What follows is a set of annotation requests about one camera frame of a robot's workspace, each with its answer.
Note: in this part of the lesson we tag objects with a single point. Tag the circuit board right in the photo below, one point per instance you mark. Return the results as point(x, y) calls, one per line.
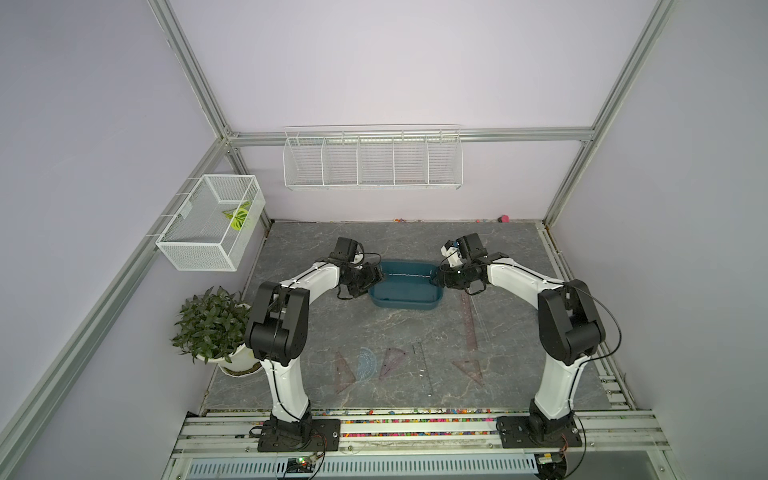
point(551, 466)

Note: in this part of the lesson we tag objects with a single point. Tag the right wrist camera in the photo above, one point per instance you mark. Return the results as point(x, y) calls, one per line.
point(466, 249)

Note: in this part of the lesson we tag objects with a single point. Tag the circuit board left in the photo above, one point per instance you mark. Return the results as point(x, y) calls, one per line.
point(299, 465)

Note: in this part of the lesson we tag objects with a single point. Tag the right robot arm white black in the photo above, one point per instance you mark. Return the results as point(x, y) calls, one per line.
point(570, 328)

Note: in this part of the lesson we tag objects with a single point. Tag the blue protractor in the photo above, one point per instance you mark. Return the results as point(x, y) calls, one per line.
point(366, 365)

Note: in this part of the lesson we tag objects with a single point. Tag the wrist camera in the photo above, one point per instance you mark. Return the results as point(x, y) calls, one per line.
point(466, 249)
point(347, 250)

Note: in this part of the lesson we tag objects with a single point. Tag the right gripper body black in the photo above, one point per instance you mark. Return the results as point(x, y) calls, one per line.
point(455, 276)

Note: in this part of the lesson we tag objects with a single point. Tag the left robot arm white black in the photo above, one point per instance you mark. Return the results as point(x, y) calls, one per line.
point(278, 326)

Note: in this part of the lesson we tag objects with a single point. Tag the teal plastic storage box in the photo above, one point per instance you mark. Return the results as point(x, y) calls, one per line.
point(407, 285)

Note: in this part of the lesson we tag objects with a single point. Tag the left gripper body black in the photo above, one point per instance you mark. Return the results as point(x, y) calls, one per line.
point(362, 278)

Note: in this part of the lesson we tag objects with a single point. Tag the potted green plant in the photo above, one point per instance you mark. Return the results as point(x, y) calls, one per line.
point(211, 329)

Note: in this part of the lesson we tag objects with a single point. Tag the green leaf toy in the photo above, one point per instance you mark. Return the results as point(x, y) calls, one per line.
point(238, 216)

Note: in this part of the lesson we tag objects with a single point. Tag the white mesh basket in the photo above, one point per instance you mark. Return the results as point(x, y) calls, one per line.
point(198, 238)

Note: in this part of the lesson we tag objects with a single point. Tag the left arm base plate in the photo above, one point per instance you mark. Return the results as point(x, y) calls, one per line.
point(280, 436)

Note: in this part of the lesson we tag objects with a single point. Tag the clear straight ruler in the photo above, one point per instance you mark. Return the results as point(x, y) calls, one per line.
point(425, 370)
point(479, 320)

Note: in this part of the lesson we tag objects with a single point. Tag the white vent grille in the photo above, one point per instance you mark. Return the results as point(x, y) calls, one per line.
point(360, 467)

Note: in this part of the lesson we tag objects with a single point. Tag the white wire wall shelf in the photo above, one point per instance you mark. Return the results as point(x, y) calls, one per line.
point(379, 159)

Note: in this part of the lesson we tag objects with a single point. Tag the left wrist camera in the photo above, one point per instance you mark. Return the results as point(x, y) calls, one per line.
point(347, 250)

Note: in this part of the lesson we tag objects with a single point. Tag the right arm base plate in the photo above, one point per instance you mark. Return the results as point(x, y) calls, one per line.
point(536, 431)

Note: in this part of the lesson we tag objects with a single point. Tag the circuit board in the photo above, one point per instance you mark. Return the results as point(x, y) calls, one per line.
point(299, 465)
point(551, 466)

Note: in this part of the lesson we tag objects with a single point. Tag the clear straight ruler bottom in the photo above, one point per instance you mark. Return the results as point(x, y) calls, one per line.
point(425, 370)

